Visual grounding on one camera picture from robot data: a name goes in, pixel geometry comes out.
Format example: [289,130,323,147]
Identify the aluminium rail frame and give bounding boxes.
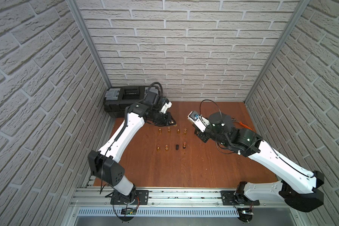
[61,176,310,226]

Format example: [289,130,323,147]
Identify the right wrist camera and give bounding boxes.
[188,111,210,132]

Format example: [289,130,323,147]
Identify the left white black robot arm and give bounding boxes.
[88,99,176,201]

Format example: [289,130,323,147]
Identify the black plastic toolbox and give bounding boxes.
[103,86,161,118]

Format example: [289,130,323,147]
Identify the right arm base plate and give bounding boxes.
[220,190,260,206]

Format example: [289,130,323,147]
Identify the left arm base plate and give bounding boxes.
[111,190,149,206]

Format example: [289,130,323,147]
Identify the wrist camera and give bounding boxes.
[160,101,172,114]
[188,111,210,132]

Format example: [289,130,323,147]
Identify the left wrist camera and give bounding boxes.
[160,101,172,114]

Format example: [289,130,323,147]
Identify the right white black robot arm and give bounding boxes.
[188,111,324,212]

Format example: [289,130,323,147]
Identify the orange handled pliers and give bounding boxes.
[234,120,252,130]

